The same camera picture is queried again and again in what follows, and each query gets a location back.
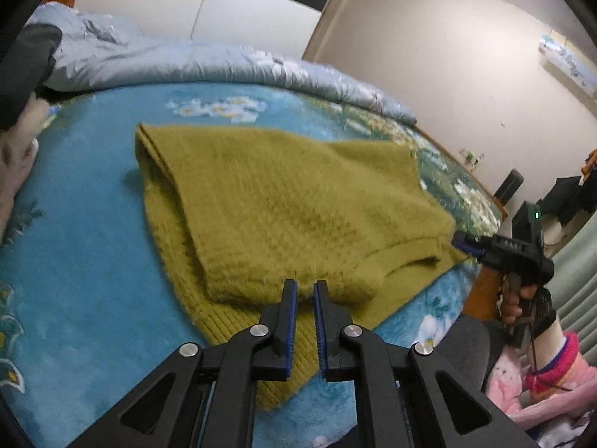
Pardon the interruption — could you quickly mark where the olive green knitted sweater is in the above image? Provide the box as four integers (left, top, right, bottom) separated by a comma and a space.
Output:
134, 122, 469, 412

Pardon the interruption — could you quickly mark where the wooden bed frame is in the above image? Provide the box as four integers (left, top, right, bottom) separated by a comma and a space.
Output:
414, 124, 510, 330

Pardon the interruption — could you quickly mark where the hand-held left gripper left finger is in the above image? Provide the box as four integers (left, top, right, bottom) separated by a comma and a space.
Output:
65, 280, 299, 448

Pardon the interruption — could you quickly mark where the black bag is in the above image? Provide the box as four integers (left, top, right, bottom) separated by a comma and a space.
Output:
543, 175, 597, 225

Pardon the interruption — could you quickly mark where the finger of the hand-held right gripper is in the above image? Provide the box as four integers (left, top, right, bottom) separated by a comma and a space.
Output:
450, 230, 487, 258

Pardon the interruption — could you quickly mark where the wall socket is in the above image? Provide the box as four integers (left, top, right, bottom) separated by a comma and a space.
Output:
459, 149, 486, 169

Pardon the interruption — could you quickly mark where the dark cloth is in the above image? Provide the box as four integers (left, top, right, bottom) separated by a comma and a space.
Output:
0, 23, 63, 131

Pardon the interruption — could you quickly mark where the pink plush garment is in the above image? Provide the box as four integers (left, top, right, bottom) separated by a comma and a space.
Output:
482, 331, 597, 444

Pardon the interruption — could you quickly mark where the grey-blue floral quilt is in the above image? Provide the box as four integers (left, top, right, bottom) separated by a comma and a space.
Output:
25, 2, 418, 127

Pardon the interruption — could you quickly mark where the black cylindrical speaker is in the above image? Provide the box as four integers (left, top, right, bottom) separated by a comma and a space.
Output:
493, 170, 524, 206

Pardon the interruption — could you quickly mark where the white wardrobe with black trim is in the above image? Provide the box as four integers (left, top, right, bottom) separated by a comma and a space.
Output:
75, 0, 351, 62

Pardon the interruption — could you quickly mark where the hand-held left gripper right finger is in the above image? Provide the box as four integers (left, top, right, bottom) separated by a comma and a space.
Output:
313, 280, 538, 448

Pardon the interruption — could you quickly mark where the person's right hand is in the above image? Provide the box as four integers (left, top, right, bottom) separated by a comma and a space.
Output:
499, 284, 559, 337

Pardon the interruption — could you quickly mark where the cream cloth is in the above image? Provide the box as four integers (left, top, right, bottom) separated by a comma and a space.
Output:
0, 98, 62, 236

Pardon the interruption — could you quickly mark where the blue floral plush blanket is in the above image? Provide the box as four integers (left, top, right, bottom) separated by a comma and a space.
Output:
0, 81, 509, 448

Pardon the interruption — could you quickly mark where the wall air conditioner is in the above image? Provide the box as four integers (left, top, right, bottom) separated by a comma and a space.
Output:
538, 32, 597, 93

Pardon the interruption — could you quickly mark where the pale green curtain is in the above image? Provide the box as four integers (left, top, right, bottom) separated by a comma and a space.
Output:
550, 210, 597, 339

